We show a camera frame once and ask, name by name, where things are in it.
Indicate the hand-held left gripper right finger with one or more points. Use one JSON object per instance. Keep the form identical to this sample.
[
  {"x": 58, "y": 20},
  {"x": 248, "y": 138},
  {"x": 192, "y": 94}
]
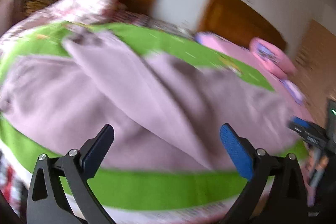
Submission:
[{"x": 236, "y": 153}]

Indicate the purple printed pillow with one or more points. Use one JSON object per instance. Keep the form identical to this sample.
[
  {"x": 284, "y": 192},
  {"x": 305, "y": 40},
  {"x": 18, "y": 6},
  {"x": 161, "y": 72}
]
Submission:
[{"x": 294, "y": 90}]

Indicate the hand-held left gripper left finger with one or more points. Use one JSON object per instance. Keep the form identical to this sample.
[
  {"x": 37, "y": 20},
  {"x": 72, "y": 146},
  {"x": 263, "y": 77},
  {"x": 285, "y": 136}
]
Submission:
[{"x": 97, "y": 153}]

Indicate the green printed blanket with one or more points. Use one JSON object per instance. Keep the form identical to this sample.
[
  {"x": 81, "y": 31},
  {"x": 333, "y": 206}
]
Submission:
[{"x": 144, "y": 187}]

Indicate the pink printed pillow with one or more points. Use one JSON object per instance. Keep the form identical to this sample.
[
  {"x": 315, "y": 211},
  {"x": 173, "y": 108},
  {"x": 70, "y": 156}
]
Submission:
[{"x": 278, "y": 61}]

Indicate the yellow patterned cloth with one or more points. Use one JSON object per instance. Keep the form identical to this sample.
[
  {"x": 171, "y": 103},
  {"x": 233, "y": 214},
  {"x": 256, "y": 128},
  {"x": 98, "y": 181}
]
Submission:
[{"x": 36, "y": 6}]

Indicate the floral pink quilt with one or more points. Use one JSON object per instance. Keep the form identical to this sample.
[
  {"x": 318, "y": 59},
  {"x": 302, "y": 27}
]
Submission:
[{"x": 86, "y": 2}]

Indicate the lilac pants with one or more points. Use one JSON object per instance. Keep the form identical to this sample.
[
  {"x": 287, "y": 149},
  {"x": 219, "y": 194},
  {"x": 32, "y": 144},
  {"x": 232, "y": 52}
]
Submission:
[{"x": 131, "y": 95}]

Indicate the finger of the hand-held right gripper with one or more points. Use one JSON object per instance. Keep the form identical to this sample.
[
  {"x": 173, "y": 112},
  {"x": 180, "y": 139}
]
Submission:
[{"x": 302, "y": 123}]

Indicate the pink bedsheet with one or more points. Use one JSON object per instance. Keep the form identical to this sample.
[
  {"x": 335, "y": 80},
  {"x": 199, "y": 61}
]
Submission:
[{"x": 236, "y": 52}]

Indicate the tall wooden headboard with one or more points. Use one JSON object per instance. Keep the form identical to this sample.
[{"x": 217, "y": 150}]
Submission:
[{"x": 228, "y": 16}]

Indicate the person's right hand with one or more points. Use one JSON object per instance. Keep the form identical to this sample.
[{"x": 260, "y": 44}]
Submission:
[{"x": 318, "y": 166}]

